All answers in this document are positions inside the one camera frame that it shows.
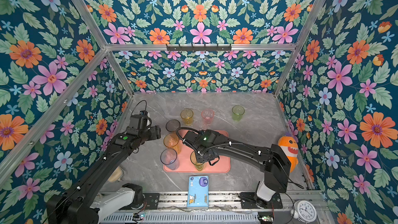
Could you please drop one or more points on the white alarm clock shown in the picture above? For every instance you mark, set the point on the white alarm clock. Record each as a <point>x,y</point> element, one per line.
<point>304,211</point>

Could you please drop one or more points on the light green tall glass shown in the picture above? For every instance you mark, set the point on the light green tall glass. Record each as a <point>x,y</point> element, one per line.
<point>198,165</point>

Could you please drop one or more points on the blue-grey tall glass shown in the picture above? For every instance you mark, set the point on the blue-grey tall glass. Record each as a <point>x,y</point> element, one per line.
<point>169,158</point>

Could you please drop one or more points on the black hook rail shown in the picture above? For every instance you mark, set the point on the black hook rail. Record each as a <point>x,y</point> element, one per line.
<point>194,48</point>

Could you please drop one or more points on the pink short glass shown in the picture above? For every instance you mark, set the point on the pink short glass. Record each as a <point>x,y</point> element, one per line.
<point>207,116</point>

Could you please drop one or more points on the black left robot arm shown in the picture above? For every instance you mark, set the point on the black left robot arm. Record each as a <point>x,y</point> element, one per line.
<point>78,205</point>

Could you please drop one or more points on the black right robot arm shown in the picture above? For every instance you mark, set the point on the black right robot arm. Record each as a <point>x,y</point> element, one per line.
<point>272,161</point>

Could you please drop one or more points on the blue tissue pack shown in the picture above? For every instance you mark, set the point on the blue tissue pack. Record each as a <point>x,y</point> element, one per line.
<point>198,192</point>

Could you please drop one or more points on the yellow short glass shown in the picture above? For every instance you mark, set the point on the yellow short glass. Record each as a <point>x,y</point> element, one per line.
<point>187,116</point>

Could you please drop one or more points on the orange plush toy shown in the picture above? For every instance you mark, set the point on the orange plush toy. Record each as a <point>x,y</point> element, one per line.
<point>291,150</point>

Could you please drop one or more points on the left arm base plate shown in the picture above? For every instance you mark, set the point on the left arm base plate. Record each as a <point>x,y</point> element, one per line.
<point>146,201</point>

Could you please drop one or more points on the green short glass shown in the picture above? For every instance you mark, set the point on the green short glass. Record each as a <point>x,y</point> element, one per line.
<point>238,112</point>

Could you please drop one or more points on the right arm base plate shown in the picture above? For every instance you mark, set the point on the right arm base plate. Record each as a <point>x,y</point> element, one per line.
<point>249,200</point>

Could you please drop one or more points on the amber tall glass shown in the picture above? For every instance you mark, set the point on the amber tall glass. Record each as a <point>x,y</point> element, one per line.
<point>172,141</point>

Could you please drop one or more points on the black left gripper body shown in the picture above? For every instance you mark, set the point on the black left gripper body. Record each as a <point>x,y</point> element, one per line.
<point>152,133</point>

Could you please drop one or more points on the pink plastic tray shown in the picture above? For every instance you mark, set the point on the pink plastic tray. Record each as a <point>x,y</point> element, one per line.
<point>185,165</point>

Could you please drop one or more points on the dark grey tall glass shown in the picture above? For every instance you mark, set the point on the dark grey tall glass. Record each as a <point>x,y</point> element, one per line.
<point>172,126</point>

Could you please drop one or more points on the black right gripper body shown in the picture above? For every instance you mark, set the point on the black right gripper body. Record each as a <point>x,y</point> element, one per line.
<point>200,159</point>

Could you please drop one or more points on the white ribbed cable duct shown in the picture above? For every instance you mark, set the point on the white ribbed cable duct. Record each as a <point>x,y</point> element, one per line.
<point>181,218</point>

